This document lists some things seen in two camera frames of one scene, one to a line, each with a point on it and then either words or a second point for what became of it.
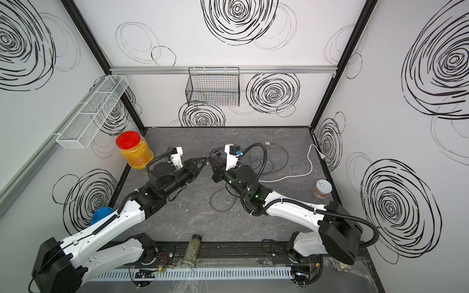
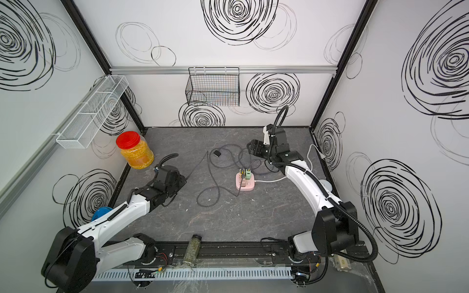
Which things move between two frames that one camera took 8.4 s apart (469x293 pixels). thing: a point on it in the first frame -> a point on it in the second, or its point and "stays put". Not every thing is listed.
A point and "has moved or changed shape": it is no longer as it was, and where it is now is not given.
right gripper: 221,173 -> 256,148
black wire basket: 214,86 stays put
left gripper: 189,167 -> 182,180
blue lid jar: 101,213 stays put
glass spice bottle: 192,250 stays put
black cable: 261,165 has moved or changed shape
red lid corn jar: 135,149 stays put
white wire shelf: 85,123 stays put
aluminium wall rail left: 39,159 stays put
